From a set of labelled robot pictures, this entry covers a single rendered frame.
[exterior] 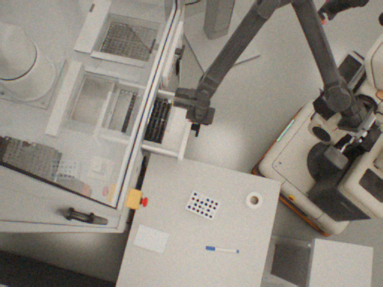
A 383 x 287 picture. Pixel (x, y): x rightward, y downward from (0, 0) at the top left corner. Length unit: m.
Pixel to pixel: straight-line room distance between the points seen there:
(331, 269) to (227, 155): 1.07
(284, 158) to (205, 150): 0.54
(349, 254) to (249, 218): 0.48
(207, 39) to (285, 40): 0.61
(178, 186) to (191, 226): 0.18
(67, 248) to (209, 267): 1.13
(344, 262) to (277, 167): 0.72
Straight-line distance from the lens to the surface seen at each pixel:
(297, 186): 2.04
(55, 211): 0.62
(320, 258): 1.56
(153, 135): 1.34
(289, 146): 2.08
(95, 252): 2.26
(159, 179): 1.45
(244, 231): 1.45
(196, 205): 1.43
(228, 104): 2.38
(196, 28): 2.60
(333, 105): 1.12
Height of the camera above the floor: 2.19
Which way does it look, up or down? 75 degrees down
